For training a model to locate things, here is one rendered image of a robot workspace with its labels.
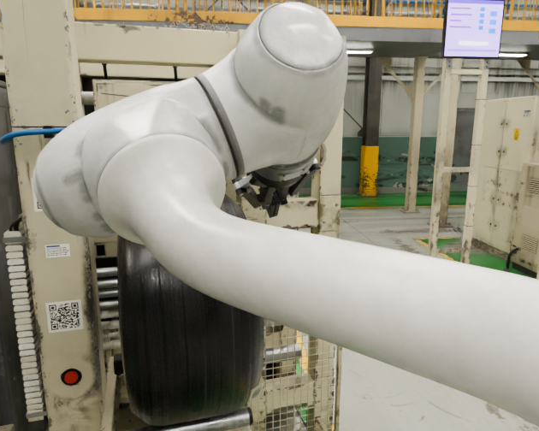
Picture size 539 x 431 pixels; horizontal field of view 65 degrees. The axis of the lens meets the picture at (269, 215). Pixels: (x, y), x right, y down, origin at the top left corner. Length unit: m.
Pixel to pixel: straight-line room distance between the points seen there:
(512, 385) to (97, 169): 0.29
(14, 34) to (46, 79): 0.10
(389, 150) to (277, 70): 10.75
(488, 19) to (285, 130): 4.76
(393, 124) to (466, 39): 6.40
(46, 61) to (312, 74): 0.78
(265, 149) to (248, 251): 0.16
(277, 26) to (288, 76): 0.04
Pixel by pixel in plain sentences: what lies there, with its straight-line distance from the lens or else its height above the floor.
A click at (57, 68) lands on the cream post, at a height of 1.77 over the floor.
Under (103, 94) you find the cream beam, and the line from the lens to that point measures 1.29.
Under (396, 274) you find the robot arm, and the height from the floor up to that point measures 1.59.
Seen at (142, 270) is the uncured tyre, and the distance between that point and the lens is 0.92.
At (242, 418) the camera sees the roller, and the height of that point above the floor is 0.91.
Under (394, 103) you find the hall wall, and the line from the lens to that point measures 11.17.
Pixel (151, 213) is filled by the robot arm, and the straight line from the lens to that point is 0.30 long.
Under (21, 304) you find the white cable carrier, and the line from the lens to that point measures 1.15.
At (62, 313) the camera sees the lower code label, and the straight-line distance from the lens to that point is 1.13.
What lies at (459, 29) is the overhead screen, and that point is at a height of 2.59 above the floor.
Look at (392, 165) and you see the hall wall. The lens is 11.13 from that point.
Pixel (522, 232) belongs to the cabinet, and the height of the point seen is 0.47.
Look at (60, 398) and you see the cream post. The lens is 1.23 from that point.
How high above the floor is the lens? 1.66
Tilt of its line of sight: 12 degrees down
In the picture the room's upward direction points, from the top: straight up
